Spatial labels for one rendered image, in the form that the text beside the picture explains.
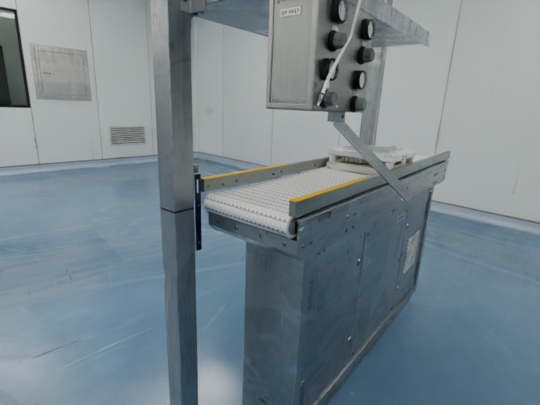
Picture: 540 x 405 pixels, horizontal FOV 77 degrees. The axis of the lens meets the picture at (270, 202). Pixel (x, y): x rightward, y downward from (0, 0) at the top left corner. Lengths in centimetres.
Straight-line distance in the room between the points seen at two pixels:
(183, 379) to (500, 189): 339
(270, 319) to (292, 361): 12
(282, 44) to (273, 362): 83
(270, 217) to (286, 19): 37
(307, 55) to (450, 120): 339
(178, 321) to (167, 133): 48
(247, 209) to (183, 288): 29
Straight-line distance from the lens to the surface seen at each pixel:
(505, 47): 392
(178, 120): 81
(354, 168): 125
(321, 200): 76
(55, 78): 569
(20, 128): 563
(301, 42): 64
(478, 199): 396
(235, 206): 79
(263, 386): 117
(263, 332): 106
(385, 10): 88
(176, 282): 91
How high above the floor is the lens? 102
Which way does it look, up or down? 16 degrees down
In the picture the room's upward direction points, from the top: 2 degrees clockwise
